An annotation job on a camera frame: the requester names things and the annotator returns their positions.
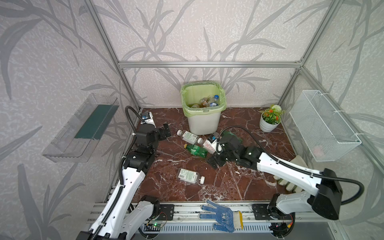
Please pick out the potted plant white pot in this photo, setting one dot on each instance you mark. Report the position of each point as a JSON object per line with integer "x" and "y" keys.
{"x": 271, "y": 118}

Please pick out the green bottle yellow cap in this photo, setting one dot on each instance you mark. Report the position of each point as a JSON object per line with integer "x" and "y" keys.
{"x": 228, "y": 133}

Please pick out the white trash bin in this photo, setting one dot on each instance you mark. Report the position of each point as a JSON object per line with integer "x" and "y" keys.
{"x": 204, "y": 125}

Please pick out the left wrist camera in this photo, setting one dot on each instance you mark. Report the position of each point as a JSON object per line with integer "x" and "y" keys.
{"x": 147, "y": 118}

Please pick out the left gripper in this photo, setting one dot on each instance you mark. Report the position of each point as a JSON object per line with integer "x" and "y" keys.
{"x": 163, "y": 131}

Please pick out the clear bottle pink label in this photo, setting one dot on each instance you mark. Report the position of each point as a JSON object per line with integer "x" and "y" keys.
{"x": 205, "y": 144}

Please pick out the blue dotted work glove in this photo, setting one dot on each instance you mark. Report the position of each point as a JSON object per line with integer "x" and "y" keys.
{"x": 227, "y": 221}

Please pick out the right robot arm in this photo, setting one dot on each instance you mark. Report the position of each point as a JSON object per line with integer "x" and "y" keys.
{"x": 322, "y": 193}

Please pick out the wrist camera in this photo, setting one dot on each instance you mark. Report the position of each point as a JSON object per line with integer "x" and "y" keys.
{"x": 213, "y": 139}
{"x": 147, "y": 118}

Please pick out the green plastic bin liner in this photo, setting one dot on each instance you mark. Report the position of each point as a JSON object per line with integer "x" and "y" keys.
{"x": 193, "y": 92}

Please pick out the white wire mesh basket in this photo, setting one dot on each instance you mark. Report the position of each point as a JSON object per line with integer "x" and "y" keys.
{"x": 326, "y": 133}

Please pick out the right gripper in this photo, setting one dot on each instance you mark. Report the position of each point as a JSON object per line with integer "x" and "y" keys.
{"x": 221, "y": 156}

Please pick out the green circuit board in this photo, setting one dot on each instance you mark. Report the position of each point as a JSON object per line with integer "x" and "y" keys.
{"x": 154, "y": 227}

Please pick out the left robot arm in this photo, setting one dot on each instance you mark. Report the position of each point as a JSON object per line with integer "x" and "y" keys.
{"x": 120, "y": 220}

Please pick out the small bottle blue label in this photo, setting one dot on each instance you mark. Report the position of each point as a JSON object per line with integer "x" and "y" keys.
{"x": 215, "y": 101}

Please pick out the clear acrylic wall shelf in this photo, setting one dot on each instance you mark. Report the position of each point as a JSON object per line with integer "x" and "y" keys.
{"x": 78, "y": 139}

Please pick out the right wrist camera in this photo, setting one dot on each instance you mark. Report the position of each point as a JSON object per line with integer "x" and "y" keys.
{"x": 213, "y": 139}

